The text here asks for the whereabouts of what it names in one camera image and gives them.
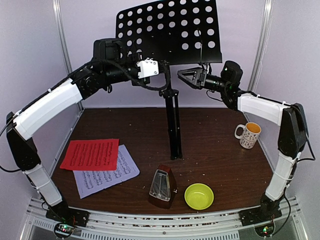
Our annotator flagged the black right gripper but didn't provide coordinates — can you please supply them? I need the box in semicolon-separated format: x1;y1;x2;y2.
177;66;229;93

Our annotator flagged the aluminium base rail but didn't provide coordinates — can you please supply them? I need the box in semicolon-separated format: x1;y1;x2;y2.
24;197;308;240

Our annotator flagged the red sheet music paper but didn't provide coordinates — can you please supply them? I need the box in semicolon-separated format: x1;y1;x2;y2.
59;139;119;171

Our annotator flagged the white sheet music paper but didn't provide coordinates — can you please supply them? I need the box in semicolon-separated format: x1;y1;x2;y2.
73;145;140;199

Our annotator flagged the wooden metronome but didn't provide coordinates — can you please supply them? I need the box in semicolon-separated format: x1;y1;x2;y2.
148;164;178;209

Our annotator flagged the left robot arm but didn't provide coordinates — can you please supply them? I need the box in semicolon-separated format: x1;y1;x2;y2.
5;38;169;222

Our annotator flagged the green bowl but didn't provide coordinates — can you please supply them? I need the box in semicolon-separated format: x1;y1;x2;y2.
184;183;215;211

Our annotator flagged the aluminium frame post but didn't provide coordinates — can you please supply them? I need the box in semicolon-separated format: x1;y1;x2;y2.
248;0;274;92
51;0;85;113

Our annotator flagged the left aluminium frame post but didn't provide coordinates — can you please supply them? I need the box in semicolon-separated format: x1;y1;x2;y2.
51;0;85;113

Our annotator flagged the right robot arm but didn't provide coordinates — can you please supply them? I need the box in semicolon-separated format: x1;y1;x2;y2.
177;60;308;221

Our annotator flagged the black perforated music stand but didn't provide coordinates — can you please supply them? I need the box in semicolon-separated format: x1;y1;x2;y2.
114;0;224;161

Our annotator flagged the white patterned mug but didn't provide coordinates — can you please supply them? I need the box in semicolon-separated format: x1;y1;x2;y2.
234;122;262;150

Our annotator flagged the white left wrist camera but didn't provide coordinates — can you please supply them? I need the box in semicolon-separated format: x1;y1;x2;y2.
136;58;160;79

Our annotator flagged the right aluminium frame post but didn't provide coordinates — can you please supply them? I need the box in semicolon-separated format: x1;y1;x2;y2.
248;0;274;92

